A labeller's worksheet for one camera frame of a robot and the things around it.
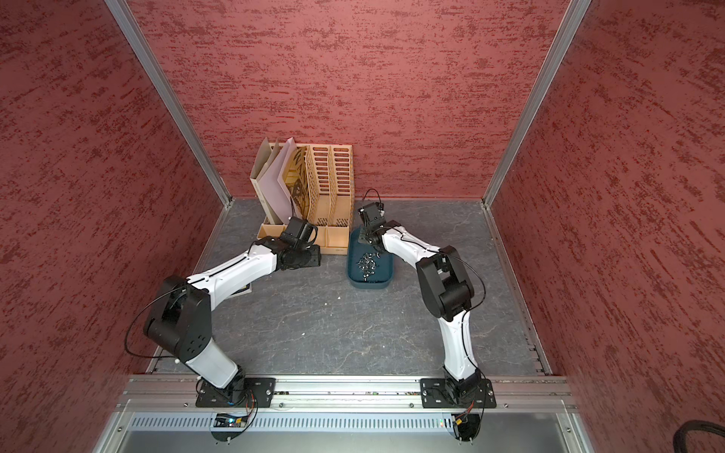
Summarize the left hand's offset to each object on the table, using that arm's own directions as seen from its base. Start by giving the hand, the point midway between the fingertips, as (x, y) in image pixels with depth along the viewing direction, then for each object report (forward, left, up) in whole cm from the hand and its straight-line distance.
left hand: (313, 261), depth 91 cm
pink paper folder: (+20, +14, +5) cm, 24 cm away
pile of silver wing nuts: (+4, -18, -8) cm, 20 cm away
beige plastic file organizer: (+38, -2, +1) cm, 38 cm away
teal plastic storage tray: (-1, -23, -7) cm, 25 cm away
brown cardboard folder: (+39, +21, +15) cm, 46 cm away
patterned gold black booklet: (+28, +9, +11) cm, 31 cm away
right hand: (+12, -18, -2) cm, 22 cm away
